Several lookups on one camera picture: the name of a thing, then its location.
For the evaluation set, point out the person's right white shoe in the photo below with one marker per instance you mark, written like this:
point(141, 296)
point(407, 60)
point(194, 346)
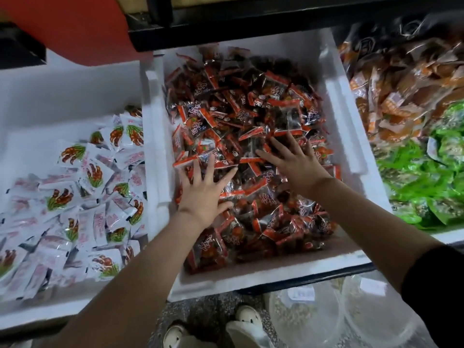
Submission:
point(249, 315)

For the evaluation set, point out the black metal guard rail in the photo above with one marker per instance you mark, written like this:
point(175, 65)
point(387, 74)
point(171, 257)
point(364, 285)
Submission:
point(290, 18)
point(22, 47)

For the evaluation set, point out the red scalloped sign yellow lettering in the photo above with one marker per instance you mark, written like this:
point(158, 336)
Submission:
point(80, 29)

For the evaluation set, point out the pile of brown packets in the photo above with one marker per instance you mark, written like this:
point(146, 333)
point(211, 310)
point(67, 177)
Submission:
point(406, 83)

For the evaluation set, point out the person's left forearm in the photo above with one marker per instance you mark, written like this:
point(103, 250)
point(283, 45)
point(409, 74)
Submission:
point(127, 290)

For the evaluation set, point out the pile of dark red packets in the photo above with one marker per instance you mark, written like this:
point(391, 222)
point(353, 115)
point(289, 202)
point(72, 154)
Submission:
point(232, 112)

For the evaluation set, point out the person's white shoe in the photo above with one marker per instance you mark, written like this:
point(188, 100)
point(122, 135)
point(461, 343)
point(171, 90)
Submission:
point(249, 315)
point(178, 335)

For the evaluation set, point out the person's left white shoe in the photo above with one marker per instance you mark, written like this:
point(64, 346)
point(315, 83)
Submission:
point(178, 335)

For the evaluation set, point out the person's left hand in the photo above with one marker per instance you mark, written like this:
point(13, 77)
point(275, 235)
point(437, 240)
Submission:
point(203, 199)

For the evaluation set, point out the pile of green packets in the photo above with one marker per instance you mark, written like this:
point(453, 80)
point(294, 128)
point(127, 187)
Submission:
point(428, 177)

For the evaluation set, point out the person's beige trousers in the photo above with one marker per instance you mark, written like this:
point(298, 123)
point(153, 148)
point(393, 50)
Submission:
point(246, 338)

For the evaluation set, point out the pile of white printed packets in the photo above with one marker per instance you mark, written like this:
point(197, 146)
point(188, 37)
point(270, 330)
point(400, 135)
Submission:
point(80, 206)

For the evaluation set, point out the person's right hand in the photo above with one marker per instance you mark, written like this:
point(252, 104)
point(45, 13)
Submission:
point(299, 164)

